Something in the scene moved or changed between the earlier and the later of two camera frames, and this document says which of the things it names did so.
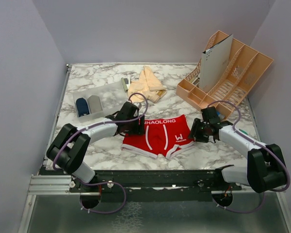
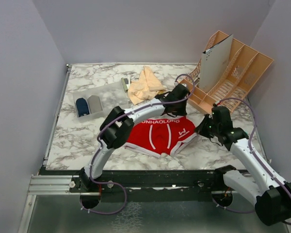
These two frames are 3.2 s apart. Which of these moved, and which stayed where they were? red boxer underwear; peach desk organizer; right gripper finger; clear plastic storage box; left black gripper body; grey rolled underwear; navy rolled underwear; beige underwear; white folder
Moved: right gripper finger; red boxer underwear; left black gripper body
Stayed: peach desk organizer; grey rolled underwear; beige underwear; white folder; navy rolled underwear; clear plastic storage box
